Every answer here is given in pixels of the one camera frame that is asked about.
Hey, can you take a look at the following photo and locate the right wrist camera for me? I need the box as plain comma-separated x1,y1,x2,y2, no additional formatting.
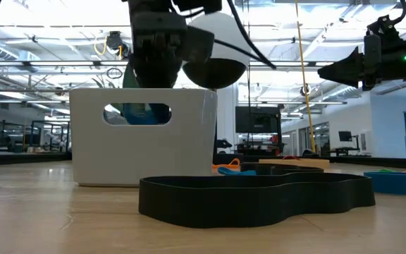
367,13,406,49

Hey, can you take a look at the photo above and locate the black hanging cable loop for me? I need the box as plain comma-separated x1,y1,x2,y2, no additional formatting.
106,67,124,80

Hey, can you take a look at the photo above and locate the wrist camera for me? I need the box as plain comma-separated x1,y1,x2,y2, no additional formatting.
367,13,406,49
173,0,223,65

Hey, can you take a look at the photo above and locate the large wide black rubber band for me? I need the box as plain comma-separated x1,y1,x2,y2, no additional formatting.
138,172,376,229

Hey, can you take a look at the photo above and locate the black table edge rail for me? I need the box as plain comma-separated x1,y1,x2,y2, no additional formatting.
0,151,406,171

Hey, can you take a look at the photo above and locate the ceiling cable reel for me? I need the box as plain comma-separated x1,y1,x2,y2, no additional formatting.
105,30,133,61

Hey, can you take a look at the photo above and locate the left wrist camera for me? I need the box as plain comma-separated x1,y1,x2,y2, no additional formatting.
173,0,223,65

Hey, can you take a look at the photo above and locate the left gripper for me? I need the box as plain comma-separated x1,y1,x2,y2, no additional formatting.
128,0,190,125

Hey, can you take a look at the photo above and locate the yellow hanging cable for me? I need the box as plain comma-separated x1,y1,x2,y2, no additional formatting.
294,0,317,153

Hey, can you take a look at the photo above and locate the small monitor on stand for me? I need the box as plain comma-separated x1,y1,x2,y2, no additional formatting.
338,131,361,153

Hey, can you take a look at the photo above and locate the blue round dish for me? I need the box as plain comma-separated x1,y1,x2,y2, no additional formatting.
363,171,406,195

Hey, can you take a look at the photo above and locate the wide tan rubber band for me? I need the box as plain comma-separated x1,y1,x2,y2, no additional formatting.
258,158,331,170

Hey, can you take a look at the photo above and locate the white and black sphere lamp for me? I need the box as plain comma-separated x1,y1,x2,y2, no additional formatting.
182,11,252,90

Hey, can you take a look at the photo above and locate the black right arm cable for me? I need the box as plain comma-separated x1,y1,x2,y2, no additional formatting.
393,0,406,25

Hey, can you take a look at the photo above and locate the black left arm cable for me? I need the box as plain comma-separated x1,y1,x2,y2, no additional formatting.
214,0,278,71

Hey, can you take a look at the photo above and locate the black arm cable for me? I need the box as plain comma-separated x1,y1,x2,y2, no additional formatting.
393,0,406,25
214,0,278,71

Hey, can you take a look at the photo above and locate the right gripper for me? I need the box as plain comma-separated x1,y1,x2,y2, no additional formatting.
317,33,406,91

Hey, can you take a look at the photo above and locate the black monitor cart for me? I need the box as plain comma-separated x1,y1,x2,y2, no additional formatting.
235,106,283,156

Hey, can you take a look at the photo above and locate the black metal frame rack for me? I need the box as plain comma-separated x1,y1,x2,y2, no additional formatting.
30,120,71,153

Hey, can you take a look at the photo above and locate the white plastic bin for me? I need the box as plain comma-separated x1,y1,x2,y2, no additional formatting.
69,87,219,187

